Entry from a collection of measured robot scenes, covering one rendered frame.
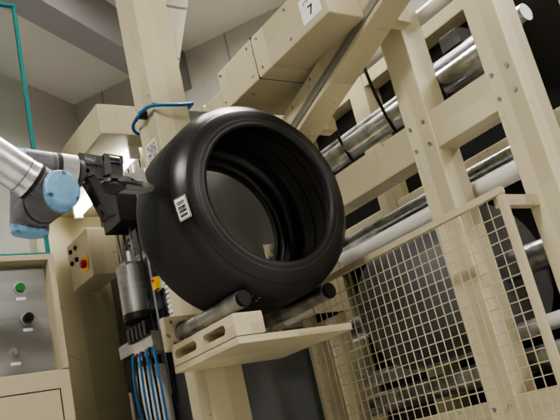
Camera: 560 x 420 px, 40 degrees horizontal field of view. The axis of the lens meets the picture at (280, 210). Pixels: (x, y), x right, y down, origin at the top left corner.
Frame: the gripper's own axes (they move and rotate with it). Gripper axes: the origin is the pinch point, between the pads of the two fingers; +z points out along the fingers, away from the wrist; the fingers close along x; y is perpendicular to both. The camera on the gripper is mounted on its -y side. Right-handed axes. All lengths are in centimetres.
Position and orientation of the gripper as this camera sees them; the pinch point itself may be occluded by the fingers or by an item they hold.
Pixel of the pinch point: (150, 190)
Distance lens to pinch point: 207.7
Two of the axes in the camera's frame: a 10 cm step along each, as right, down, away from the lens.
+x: -5.3, 3.7, 7.6
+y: -1.2, -9.2, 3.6
